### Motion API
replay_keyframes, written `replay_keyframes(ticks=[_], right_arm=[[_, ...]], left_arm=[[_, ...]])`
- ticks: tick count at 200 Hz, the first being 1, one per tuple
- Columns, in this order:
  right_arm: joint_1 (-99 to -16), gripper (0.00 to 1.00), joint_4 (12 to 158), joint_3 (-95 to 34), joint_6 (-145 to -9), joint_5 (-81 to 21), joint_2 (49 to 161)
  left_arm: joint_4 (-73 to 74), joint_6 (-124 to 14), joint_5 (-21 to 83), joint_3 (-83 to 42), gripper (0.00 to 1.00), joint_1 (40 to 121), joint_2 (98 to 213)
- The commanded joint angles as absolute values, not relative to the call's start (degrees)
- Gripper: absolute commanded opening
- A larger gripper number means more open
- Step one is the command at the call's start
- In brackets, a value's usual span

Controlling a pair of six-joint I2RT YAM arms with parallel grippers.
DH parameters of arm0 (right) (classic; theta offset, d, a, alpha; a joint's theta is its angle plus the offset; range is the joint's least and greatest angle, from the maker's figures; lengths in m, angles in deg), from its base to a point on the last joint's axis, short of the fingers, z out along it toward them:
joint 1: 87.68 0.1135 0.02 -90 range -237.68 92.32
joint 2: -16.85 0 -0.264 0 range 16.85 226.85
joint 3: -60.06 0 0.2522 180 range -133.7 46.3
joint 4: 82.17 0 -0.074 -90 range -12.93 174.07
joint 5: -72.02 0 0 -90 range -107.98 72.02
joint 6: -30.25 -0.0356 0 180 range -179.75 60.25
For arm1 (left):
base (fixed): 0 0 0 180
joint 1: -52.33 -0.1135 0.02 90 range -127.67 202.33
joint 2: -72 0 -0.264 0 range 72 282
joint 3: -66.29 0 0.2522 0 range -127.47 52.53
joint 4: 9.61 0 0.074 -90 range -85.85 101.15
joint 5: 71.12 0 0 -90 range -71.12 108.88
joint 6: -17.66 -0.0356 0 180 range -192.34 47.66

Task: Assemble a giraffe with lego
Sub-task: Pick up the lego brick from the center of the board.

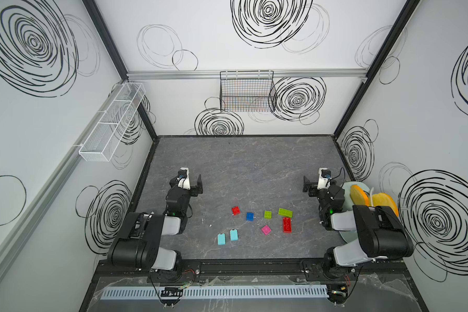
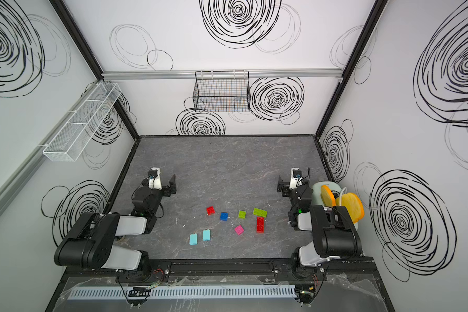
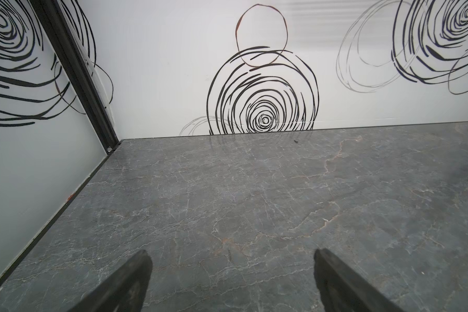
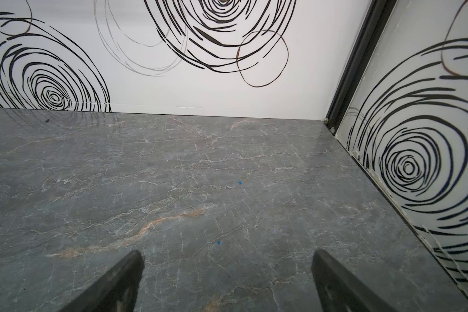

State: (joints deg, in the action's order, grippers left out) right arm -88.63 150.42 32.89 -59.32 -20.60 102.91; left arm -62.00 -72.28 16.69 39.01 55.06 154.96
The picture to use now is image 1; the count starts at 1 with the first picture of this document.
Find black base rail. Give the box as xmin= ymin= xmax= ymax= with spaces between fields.
xmin=91 ymin=258 xmax=411 ymax=283

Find cyan lego brick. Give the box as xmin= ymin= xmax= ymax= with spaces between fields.
xmin=229 ymin=230 xmax=239 ymax=241
xmin=217 ymin=233 xmax=226 ymax=246

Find black wire basket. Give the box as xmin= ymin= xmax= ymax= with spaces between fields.
xmin=220 ymin=70 xmax=276 ymax=113

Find white wire shelf basket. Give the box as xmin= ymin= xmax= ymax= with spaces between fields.
xmin=79 ymin=82 xmax=145 ymax=162

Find small red lego brick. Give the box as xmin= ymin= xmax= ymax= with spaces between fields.
xmin=231 ymin=206 xmax=240 ymax=215

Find orange toast slice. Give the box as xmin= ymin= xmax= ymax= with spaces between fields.
xmin=350 ymin=185 xmax=371 ymax=207

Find long red lego brick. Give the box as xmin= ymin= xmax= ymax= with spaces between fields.
xmin=283 ymin=217 xmax=292 ymax=233

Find white slotted cable duct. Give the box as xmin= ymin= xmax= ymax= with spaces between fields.
xmin=100 ymin=285 xmax=329 ymax=300

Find pink lego brick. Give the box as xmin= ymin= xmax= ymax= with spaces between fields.
xmin=261 ymin=225 xmax=272 ymax=235

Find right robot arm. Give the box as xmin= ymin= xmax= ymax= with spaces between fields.
xmin=303 ymin=175 xmax=415 ymax=280

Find mint green toaster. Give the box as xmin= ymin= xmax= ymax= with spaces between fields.
xmin=339 ymin=181 xmax=370 ymax=243

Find long green lego brick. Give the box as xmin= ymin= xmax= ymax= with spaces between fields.
xmin=278 ymin=208 xmax=293 ymax=218

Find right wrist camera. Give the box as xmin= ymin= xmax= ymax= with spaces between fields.
xmin=317 ymin=168 xmax=331 ymax=189

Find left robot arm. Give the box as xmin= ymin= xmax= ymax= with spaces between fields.
xmin=107 ymin=168 xmax=203 ymax=282

